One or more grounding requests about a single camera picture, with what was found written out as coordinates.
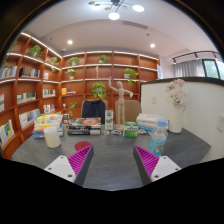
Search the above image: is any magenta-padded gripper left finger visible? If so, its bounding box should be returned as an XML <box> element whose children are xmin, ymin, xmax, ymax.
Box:
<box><xmin>43</xmin><ymin>144</ymin><xmax>95</xmax><ymax>187</ymax></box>

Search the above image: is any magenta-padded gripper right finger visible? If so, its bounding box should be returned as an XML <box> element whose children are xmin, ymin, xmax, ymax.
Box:
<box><xmin>132</xmin><ymin>144</ymin><xmax>182</xmax><ymax>187</ymax></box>

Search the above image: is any clear blue-capped water bottle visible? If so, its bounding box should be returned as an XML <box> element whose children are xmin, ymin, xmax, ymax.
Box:
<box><xmin>148</xmin><ymin>119</ymin><xmax>169</xmax><ymax>157</ymax></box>

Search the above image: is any cream plastic cup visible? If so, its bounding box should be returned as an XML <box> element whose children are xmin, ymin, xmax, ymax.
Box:
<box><xmin>43</xmin><ymin>125</ymin><xmax>63</xmax><ymax>149</ymax></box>

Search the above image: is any flat round red coaster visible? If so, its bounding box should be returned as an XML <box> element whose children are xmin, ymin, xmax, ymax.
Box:
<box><xmin>74</xmin><ymin>140</ymin><xmax>93</xmax><ymax>152</ymax></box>

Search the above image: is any stack of colourful books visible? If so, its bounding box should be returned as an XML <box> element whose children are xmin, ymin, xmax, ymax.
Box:
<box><xmin>32</xmin><ymin>113</ymin><xmax>65</xmax><ymax>139</ymax></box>

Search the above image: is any stack of dark books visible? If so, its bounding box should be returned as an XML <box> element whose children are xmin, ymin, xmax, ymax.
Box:
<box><xmin>66</xmin><ymin>117</ymin><xmax>102</xmax><ymax>136</ymax></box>

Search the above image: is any white tissue pack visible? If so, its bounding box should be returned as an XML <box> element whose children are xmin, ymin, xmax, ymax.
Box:
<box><xmin>135</xmin><ymin>113</ymin><xmax>170</xmax><ymax>133</ymax></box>

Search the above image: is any green tissue box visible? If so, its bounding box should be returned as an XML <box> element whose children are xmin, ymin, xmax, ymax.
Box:
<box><xmin>123</xmin><ymin>121</ymin><xmax>140</xmax><ymax>139</ymax></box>

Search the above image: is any white vase with pink flowers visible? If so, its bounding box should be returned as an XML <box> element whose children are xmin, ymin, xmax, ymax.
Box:
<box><xmin>165</xmin><ymin>78</ymin><xmax>188</xmax><ymax>135</ymax></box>

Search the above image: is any tan upholstered chair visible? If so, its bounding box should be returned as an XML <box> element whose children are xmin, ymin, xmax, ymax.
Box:
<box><xmin>114</xmin><ymin>99</ymin><xmax>143</xmax><ymax>124</ymax></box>

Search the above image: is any dark upholstered chair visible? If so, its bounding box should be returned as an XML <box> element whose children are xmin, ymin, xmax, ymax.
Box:
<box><xmin>80</xmin><ymin>99</ymin><xmax>107</xmax><ymax>125</ymax></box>

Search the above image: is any green and white standing card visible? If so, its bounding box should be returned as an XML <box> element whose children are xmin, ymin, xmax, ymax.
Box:
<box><xmin>104</xmin><ymin>109</ymin><xmax>115</xmax><ymax>131</ymax></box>

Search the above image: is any wooden artist mannequin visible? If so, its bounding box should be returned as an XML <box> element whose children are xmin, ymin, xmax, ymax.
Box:
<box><xmin>108</xmin><ymin>76</ymin><xmax>134</xmax><ymax>132</ymax></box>

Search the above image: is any wooden shelf unit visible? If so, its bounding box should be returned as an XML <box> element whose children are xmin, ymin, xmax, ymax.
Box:
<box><xmin>0</xmin><ymin>31</ymin><xmax>161</xmax><ymax>158</ymax></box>

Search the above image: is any grey window curtain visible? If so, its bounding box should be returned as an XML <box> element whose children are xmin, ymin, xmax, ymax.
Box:
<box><xmin>173</xmin><ymin>59</ymin><xmax>206</xmax><ymax>79</ymax></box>

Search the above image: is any branched ceiling lamp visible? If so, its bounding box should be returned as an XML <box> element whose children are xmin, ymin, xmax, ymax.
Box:
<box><xmin>88</xmin><ymin>0</ymin><xmax>146</xmax><ymax>21</ymax></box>

